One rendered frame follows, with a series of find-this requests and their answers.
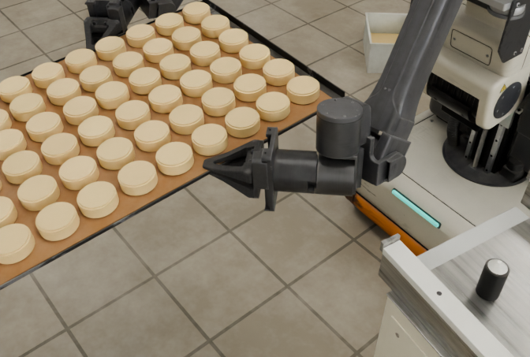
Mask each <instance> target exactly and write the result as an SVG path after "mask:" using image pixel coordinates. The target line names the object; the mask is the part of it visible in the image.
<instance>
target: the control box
mask: <svg viewBox="0 0 530 357"><path fill-rule="evenodd" d="M527 219H529V217H528V216H527V215H526V214H524V213H523V212H522V211H521V210H519V209H518V208H517V207H513V208H511V209H509V210H507V211H505V212H503V213H501V214H499V215H497V216H495V217H493V218H491V219H489V220H487V221H485V222H483V223H481V224H479V225H477V226H476V227H474V228H472V229H470V230H468V231H466V232H463V233H462V234H460V235H458V236H455V237H454V238H452V239H450V240H447V241H446V242H444V243H442V244H440V245H438V246H436V247H434V248H432V249H431V250H429V251H426V252H424V253H423V254H421V255H418V256H417V258H418V259H419V260H420V261H421V262H422V263H423V264H424V265H425V266H426V267H427V268H428V269H429V270H432V269H434V268H435V267H437V266H440V265H442V264H443V263H445V262H447V261H449V260H451V259H452V258H455V257H457V256H458V255H460V254H462V253H464V252H466V251H468V250H470V249H472V248H474V247H475V246H477V245H479V244H481V243H483V242H485V241H487V240H489V239H490V238H492V237H494V236H497V235H498V234H500V233H502V232H505V231H506V230H507V229H510V228H512V227H514V226H515V225H518V224H520V223H521V222H523V221H525V220H527Z"/></svg>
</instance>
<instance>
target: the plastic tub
mask: <svg viewBox="0 0 530 357"><path fill-rule="evenodd" d="M365 16H366V21H365V27H364V39H363V44H364V56H365V61H366V68H367V73H382V72H383V70H384V68H385V65H386V63H387V60H388V58H389V56H390V53H391V51H392V49H393V47H394V44H395V42H396V40H397V37H398V35H399V32H400V30H401V27H402V25H403V24H404V21H405V18H406V16H407V13H365Z"/></svg>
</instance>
